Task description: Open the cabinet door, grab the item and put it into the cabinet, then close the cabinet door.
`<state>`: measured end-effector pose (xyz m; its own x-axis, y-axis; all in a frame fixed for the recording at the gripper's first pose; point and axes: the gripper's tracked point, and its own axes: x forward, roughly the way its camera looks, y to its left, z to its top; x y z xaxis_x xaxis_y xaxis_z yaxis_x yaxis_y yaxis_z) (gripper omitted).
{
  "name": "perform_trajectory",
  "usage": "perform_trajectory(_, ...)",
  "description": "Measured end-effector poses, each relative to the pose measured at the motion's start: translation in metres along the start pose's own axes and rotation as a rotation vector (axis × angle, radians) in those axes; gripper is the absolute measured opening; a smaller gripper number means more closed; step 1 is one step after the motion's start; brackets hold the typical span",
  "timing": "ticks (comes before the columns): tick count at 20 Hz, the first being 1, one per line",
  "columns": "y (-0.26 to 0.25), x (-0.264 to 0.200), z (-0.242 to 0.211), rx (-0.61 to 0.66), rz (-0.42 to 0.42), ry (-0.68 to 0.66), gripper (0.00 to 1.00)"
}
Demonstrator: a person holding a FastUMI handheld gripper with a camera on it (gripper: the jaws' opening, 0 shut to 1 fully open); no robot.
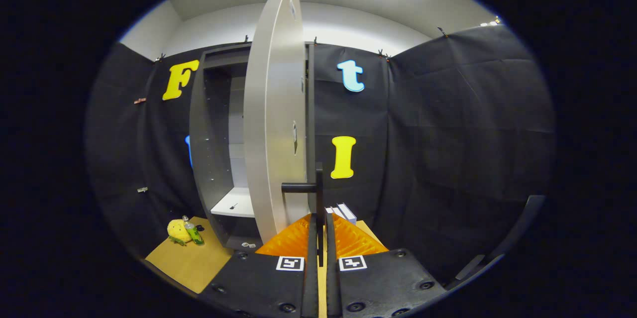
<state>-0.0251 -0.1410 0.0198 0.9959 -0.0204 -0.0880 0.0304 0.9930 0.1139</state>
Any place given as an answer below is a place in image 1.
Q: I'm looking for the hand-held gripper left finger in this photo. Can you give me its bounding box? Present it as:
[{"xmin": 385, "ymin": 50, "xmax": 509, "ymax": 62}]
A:
[{"xmin": 198, "ymin": 213, "xmax": 319, "ymax": 318}]

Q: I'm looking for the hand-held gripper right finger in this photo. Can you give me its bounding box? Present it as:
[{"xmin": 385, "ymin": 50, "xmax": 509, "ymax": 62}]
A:
[{"xmin": 325, "ymin": 212, "xmax": 447, "ymax": 318}]

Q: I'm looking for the pale blue book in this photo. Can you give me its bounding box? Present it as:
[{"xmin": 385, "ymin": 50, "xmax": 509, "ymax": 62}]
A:
[{"xmin": 337, "ymin": 203, "xmax": 357, "ymax": 225}]

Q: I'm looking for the small green bottle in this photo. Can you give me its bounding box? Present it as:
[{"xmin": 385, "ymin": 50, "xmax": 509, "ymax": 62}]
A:
[{"xmin": 182, "ymin": 215, "xmax": 205, "ymax": 246}]

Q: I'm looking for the yellow plush toy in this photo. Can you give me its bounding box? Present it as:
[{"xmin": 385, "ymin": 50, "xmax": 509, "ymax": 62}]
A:
[{"xmin": 167, "ymin": 218, "xmax": 192, "ymax": 246}]

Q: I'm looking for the grey cabinet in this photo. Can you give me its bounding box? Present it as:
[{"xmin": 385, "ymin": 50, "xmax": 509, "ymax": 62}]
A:
[{"xmin": 189, "ymin": 42, "xmax": 316, "ymax": 252}]

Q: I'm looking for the black backdrop cloth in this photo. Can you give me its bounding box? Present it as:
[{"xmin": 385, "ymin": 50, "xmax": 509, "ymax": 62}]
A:
[{"xmin": 85, "ymin": 24, "xmax": 555, "ymax": 284}]

